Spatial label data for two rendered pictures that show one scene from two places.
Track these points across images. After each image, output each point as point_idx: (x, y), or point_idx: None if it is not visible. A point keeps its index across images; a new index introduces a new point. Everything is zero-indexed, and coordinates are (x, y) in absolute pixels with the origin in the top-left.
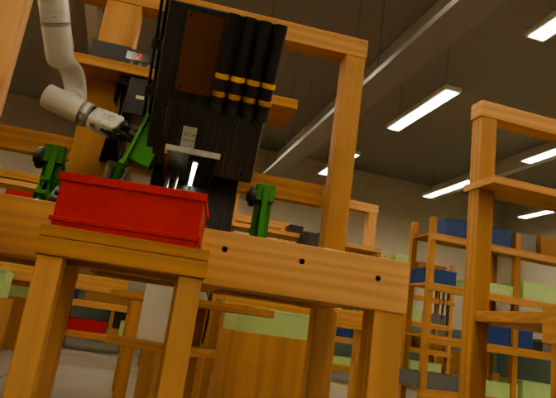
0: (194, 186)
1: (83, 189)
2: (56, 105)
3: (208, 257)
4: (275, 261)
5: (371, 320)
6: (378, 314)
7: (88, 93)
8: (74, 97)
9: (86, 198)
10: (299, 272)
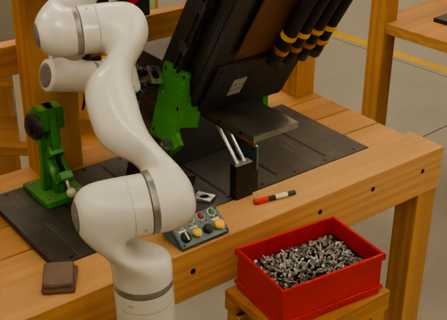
0: None
1: (300, 295)
2: (70, 89)
3: (389, 295)
4: (355, 199)
5: (414, 201)
6: (420, 196)
7: None
8: (86, 69)
9: (303, 299)
10: (370, 198)
